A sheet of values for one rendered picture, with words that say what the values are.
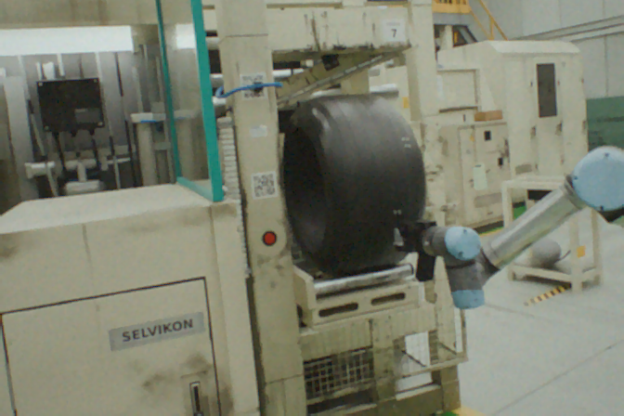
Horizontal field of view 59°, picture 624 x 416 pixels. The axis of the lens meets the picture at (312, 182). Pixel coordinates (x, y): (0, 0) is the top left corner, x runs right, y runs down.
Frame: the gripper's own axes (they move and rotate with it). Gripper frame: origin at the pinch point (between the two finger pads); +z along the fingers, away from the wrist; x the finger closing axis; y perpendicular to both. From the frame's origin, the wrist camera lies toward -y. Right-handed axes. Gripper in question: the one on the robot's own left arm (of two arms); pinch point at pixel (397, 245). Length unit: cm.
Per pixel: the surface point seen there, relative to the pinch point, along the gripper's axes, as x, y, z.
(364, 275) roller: 6.9, -8.5, 11.6
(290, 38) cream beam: 12, 72, 35
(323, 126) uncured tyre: 16.3, 36.9, 4.1
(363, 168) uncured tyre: 9.7, 23.2, -4.9
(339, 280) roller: 15.2, -8.7, 11.4
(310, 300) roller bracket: 26.1, -11.9, 7.7
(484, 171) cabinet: -316, 15, 388
